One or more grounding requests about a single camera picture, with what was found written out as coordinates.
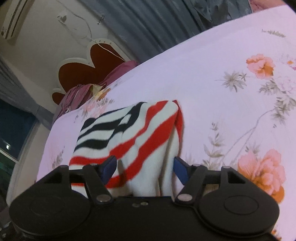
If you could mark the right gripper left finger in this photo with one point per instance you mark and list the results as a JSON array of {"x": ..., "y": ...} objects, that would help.
[{"x": 96, "y": 177}]

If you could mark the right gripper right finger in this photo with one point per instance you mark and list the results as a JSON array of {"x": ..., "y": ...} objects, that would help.
[{"x": 192, "y": 177}]

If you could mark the striped knit child sweater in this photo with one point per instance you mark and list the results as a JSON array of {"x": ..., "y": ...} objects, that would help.
[{"x": 144, "y": 137}]

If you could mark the dark window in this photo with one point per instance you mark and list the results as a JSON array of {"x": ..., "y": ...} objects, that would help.
[{"x": 16, "y": 126}]

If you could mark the pink floral bed sheet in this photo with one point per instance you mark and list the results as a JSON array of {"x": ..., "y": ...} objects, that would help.
[{"x": 235, "y": 85}]

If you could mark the left side grey curtain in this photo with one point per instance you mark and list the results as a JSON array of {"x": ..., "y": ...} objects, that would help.
[{"x": 13, "y": 93}]

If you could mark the red heart shaped headboard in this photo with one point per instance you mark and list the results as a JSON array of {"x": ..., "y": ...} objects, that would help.
[{"x": 102, "y": 56}]

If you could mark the blue grey curtain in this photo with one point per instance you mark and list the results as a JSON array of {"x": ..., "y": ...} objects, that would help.
[{"x": 149, "y": 27}]

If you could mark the pink bedding on far bed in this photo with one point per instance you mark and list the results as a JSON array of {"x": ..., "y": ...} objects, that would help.
[{"x": 259, "y": 5}]

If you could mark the white air conditioner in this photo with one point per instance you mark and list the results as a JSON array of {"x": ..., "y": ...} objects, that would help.
[{"x": 13, "y": 15}]

